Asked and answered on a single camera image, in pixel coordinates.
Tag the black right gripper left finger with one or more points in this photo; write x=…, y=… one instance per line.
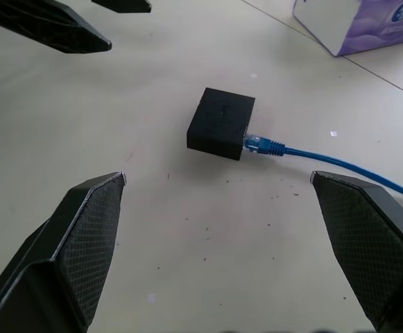
x=66, y=263

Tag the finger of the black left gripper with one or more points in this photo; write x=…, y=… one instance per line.
x=125, y=5
x=55, y=27

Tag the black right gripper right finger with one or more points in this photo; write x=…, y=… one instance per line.
x=378, y=243

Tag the small black box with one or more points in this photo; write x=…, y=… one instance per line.
x=218, y=121

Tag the purple and white tissue box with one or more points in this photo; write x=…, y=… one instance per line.
x=360, y=24

